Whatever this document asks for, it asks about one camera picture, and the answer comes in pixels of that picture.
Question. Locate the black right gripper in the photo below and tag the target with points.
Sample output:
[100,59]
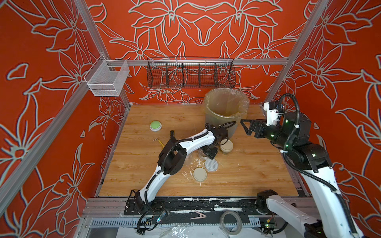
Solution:
[256,123]

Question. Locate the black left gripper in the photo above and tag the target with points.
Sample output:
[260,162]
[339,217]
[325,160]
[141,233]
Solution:
[212,154]

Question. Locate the beige lidded jar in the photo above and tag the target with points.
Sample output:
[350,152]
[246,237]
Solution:
[226,146]
[202,155]

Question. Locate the beige lid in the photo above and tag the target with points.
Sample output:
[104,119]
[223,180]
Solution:
[200,174]

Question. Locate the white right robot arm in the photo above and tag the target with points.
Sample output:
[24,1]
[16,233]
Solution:
[288,129]

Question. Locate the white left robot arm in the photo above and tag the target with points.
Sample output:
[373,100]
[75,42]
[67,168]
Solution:
[172,158]

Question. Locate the yellow plastic bin liner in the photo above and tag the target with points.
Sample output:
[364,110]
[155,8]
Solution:
[226,103]

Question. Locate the green push button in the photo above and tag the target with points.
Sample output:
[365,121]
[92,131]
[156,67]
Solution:
[155,126]

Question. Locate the red clip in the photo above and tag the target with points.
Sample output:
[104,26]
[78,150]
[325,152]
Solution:
[199,216]

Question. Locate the clear tape roll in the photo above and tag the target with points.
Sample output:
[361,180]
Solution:
[230,224]

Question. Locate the crumpled clear plastic film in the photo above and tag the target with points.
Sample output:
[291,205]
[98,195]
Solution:
[182,231]

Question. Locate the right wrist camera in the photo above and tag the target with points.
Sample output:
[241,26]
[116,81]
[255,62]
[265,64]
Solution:
[273,115]

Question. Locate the white cable duct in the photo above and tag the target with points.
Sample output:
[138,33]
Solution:
[132,222]

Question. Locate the black wire wall basket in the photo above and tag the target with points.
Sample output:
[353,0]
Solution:
[190,73]

